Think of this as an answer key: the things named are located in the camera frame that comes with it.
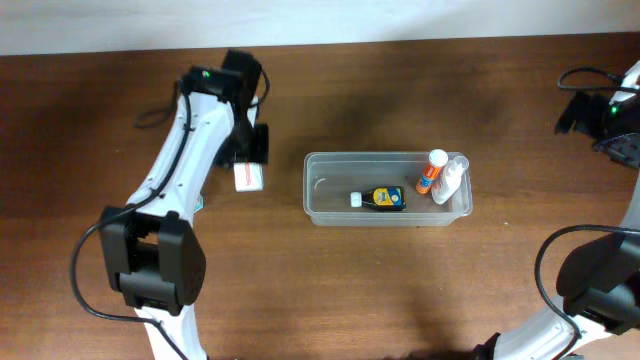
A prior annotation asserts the white Panadol medicine box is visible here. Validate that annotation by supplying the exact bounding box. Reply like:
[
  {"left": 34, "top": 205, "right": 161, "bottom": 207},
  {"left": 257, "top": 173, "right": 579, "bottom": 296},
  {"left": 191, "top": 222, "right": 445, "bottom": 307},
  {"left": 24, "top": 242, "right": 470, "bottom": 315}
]
[{"left": 233, "top": 162, "right": 264, "bottom": 192}]

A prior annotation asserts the gold lid balm jar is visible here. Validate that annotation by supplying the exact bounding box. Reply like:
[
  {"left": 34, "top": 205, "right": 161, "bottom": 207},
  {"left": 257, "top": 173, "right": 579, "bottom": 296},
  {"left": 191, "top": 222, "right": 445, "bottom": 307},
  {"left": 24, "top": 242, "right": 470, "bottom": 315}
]
[{"left": 194, "top": 195, "right": 204, "bottom": 212}]

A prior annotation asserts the dark syrup bottle white cap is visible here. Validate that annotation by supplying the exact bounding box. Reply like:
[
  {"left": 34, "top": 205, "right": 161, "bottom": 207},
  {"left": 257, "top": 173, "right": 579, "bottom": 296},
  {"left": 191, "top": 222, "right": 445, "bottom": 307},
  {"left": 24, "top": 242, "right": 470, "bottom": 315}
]
[{"left": 350, "top": 186, "right": 406, "bottom": 212}]

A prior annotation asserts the white spray bottle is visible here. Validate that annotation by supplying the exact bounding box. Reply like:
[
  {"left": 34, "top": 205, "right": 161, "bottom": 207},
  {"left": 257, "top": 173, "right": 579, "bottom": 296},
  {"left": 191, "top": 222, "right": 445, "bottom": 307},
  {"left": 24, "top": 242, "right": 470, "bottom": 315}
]
[{"left": 431, "top": 155, "right": 469, "bottom": 205}]

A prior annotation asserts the orange tablet tube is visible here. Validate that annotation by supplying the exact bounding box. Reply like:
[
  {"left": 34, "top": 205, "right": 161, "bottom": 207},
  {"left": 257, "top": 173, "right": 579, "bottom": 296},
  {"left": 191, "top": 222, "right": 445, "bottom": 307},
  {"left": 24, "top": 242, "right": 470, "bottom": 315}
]
[{"left": 415, "top": 149, "right": 449, "bottom": 195}]

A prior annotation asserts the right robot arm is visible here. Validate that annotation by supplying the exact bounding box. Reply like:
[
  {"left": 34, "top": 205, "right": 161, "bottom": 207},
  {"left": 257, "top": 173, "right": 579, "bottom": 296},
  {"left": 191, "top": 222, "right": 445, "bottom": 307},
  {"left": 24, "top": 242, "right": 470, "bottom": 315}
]
[{"left": 472, "top": 89, "right": 639, "bottom": 359}]

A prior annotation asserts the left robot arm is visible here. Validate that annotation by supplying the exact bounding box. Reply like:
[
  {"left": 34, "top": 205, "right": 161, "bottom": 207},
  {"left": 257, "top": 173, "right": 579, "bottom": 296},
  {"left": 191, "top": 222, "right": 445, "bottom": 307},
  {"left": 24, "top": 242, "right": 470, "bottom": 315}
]
[{"left": 98, "top": 50, "right": 269, "bottom": 359}]

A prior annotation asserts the clear plastic container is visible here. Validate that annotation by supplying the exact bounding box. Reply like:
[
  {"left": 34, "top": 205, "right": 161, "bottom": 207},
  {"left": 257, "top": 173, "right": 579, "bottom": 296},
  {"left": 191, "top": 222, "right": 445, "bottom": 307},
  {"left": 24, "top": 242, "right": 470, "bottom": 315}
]
[{"left": 303, "top": 152, "right": 473, "bottom": 227}]

